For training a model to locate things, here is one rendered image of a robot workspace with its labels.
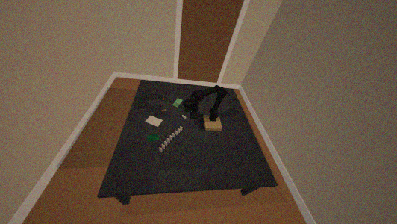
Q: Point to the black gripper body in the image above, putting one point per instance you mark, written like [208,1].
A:
[194,114]

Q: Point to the green rectangular block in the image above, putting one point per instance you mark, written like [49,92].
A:
[177,102]

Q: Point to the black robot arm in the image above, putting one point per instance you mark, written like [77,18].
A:
[200,94]

